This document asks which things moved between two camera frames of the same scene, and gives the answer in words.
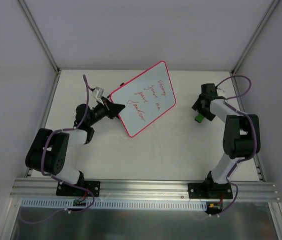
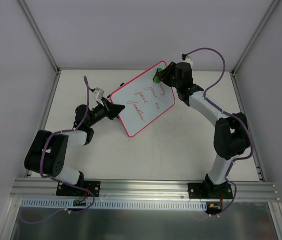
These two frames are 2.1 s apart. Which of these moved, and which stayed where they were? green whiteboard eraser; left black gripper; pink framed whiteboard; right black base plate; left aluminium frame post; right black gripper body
Moved: green whiteboard eraser; right black gripper body
Stayed: left black gripper; right black base plate; pink framed whiteboard; left aluminium frame post
